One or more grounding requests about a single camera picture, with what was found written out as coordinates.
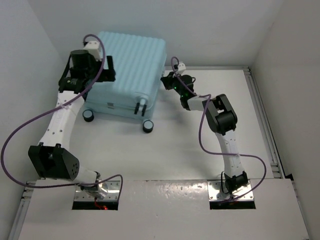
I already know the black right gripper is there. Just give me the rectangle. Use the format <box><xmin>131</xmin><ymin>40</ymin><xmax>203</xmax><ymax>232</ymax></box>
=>
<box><xmin>160</xmin><ymin>70</ymin><xmax>184</xmax><ymax>97</ymax></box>

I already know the light blue suitcase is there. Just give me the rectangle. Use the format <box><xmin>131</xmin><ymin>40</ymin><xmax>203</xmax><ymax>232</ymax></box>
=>
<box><xmin>82</xmin><ymin>31</ymin><xmax>167</xmax><ymax>133</ymax></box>

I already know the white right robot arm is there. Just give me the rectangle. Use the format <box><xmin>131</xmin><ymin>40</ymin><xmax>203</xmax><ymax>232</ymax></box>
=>
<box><xmin>160</xmin><ymin>72</ymin><xmax>248</xmax><ymax>194</ymax></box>

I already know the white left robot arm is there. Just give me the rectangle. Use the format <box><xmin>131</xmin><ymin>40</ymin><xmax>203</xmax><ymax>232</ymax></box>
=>
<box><xmin>28</xmin><ymin>49</ymin><xmax>116</xmax><ymax>192</ymax></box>

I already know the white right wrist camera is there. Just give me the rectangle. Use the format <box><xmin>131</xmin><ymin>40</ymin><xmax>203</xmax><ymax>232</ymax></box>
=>
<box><xmin>174</xmin><ymin>62</ymin><xmax>187</xmax><ymax>75</ymax></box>

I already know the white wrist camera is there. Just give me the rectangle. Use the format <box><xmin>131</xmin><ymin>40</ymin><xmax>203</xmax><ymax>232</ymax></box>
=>
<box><xmin>83</xmin><ymin>40</ymin><xmax>102</xmax><ymax>61</ymax></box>
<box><xmin>174</xmin><ymin>62</ymin><xmax>187</xmax><ymax>75</ymax></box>

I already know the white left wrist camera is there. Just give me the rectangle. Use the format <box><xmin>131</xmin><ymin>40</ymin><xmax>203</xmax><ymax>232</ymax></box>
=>
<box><xmin>83</xmin><ymin>40</ymin><xmax>102</xmax><ymax>61</ymax></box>

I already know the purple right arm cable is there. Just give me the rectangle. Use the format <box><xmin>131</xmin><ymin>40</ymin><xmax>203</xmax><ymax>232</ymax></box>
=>
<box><xmin>170</xmin><ymin>56</ymin><xmax>267</xmax><ymax>203</ymax></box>

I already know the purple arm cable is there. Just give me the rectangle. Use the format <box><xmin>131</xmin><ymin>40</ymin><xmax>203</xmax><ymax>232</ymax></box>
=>
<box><xmin>170</xmin><ymin>56</ymin><xmax>267</xmax><ymax>203</ymax></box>
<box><xmin>1</xmin><ymin>34</ymin><xmax>123</xmax><ymax>188</ymax></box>

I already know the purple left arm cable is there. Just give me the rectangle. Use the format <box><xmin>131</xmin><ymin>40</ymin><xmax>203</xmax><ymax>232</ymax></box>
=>
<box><xmin>1</xmin><ymin>34</ymin><xmax>123</xmax><ymax>188</ymax></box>

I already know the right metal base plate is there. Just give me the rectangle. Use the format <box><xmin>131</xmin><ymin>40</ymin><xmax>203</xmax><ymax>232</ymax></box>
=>
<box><xmin>207</xmin><ymin>180</ymin><xmax>254</xmax><ymax>202</ymax></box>

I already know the metal base plate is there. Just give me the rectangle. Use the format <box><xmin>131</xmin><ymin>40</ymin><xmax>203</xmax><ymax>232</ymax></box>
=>
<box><xmin>74</xmin><ymin>180</ymin><xmax>121</xmax><ymax>202</ymax></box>
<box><xmin>207</xmin><ymin>180</ymin><xmax>254</xmax><ymax>202</ymax></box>

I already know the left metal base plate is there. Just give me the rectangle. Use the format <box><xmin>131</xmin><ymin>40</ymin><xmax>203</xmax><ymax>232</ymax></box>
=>
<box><xmin>74</xmin><ymin>180</ymin><xmax>121</xmax><ymax>202</ymax></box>

